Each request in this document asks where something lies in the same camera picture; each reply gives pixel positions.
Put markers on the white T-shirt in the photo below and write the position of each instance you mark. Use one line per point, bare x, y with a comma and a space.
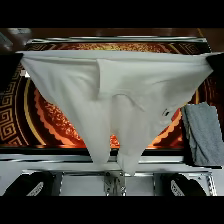
116, 76

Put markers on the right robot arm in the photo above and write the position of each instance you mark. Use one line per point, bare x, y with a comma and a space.
218, 66

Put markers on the grey garment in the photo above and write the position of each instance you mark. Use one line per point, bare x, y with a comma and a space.
205, 133

